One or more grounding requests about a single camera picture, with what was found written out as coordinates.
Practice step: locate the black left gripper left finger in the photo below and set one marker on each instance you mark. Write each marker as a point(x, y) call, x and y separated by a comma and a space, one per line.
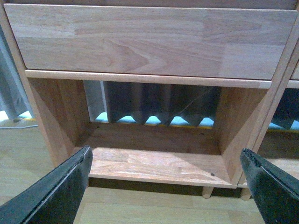
point(55, 198)

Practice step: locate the grey curtain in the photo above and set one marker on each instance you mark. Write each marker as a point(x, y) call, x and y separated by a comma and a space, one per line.
point(115, 77)

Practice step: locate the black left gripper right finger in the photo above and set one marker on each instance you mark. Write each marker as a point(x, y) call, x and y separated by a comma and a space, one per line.
point(275, 192)

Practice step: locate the light wooden bookshelf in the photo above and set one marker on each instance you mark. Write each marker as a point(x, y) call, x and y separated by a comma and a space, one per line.
point(240, 44)

